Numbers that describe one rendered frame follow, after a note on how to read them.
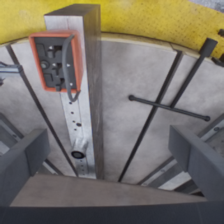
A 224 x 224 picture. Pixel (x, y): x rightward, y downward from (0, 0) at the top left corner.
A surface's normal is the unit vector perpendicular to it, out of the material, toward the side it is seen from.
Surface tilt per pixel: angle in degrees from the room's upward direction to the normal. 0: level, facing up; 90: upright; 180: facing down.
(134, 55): 0
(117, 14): 0
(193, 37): 0
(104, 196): 90
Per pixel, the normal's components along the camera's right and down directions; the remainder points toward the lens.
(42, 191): -0.04, -0.77
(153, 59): -0.10, 0.64
